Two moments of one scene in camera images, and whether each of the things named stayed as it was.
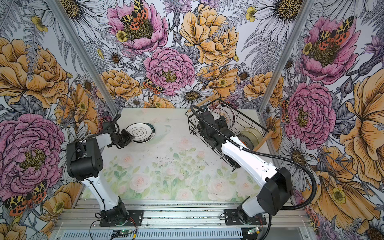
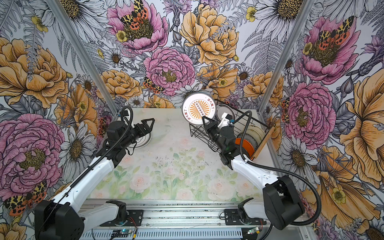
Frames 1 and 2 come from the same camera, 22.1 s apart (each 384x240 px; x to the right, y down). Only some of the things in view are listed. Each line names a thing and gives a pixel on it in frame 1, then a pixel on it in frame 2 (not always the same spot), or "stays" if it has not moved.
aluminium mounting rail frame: (182, 215) stays
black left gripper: (129, 137) → (139, 126)
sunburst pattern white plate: (223, 110) → (197, 105)
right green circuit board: (255, 230) stays
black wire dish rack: (210, 124) stays
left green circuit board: (121, 233) stays
